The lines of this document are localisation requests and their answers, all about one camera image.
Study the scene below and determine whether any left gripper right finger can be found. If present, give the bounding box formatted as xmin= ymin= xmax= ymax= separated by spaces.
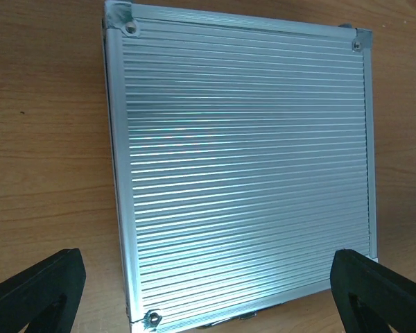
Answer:
xmin=330 ymin=249 xmax=416 ymax=332

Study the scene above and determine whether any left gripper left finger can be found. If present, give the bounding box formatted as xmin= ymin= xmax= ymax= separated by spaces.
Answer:
xmin=0 ymin=248 xmax=86 ymax=332

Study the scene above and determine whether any aluminium poker case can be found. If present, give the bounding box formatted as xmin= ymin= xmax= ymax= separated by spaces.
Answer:
xmin=103 ymin=1 xmax=378 ymax=332

